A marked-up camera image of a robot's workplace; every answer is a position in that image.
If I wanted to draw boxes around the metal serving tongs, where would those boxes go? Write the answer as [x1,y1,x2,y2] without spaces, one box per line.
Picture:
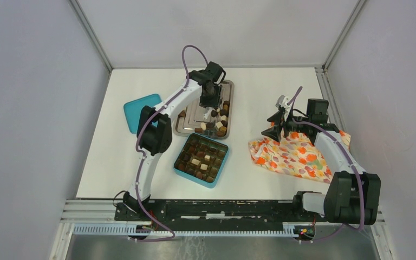
[203,107,213,120]

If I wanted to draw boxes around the silver metal tray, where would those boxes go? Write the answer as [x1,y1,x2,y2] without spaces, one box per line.
[173,80,235,140]

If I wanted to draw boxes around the floral cloth bag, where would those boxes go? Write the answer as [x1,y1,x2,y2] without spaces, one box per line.
[248,132,333,184]

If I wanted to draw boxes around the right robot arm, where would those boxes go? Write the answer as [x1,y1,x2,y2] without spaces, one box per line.
[261,95,381,225]

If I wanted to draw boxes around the white slotted cable duct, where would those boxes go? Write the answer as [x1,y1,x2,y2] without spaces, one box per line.
[72,222,302,238]

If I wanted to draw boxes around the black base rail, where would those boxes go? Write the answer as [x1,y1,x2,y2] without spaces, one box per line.
[114,199,326,232]

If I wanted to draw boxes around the teal chocolate box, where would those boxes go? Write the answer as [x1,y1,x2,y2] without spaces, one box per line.
[173,133,230,189]

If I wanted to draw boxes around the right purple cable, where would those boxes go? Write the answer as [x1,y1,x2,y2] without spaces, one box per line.
[287,86,366,245]

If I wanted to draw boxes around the pile of assorted chocolates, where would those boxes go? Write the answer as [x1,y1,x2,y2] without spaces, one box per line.
[173,100,230,139]

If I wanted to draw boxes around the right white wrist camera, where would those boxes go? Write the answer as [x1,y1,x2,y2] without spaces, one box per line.
[275,95,293,112]

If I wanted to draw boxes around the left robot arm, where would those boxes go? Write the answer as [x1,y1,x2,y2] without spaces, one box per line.
[123,62,226,221]

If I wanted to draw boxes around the teal box lid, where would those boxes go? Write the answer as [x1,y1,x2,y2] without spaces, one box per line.
[123,94,161,134]

